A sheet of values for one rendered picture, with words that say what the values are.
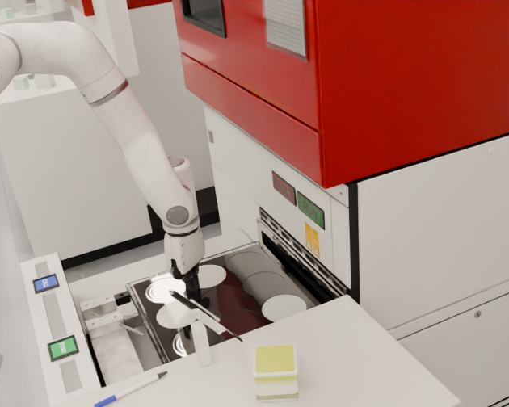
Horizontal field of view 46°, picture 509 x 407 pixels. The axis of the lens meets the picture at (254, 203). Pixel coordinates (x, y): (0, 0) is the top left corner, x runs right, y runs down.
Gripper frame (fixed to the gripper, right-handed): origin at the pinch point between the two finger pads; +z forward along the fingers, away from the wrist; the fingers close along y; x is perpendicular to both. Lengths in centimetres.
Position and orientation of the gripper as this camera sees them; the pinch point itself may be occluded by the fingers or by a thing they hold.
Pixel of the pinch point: (191, 282)
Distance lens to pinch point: 147.0
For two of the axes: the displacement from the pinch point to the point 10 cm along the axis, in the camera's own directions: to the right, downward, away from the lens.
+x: 8.7, 1.5, -4.7
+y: -4.8, 4.5, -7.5
